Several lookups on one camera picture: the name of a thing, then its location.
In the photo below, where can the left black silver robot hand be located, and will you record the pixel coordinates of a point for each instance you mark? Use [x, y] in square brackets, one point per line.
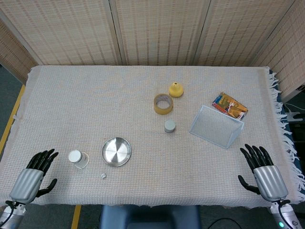
[26, 183]

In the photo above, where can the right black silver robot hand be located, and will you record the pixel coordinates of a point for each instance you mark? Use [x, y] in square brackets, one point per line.
[270, 181]

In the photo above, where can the white paper cup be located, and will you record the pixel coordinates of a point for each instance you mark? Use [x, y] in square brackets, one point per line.
[76, 157]

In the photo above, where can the white die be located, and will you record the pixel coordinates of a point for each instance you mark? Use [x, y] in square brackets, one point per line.
[103, 175]

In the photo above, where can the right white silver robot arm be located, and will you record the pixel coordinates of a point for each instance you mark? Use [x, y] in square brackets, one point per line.
[286, 217]

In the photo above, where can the round metal plate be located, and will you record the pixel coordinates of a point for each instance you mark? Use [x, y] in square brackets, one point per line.
[116, 152]

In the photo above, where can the light blue mesh basket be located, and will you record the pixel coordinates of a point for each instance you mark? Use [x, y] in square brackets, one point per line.
[214, 128]

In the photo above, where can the colourful snack packet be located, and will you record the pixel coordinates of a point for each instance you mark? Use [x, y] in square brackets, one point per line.
[228, 103]

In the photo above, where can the white woven tablecloth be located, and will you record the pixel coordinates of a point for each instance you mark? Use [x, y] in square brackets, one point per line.
[71, 107]

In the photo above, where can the small grey round jar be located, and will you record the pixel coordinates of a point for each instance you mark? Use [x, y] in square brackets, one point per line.
[169, 126]

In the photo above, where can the bamboo folding screen panel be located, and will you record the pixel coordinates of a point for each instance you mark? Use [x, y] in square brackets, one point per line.
[66, 31]
[159, 31]
[238, 31]
[290, 59]
[12, 55]

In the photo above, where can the yellow toy pear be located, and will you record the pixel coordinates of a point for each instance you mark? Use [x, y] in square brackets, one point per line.
[175, 90]

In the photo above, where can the yellowish packing tape roll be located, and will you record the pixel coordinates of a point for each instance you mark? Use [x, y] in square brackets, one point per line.
[156, 107]

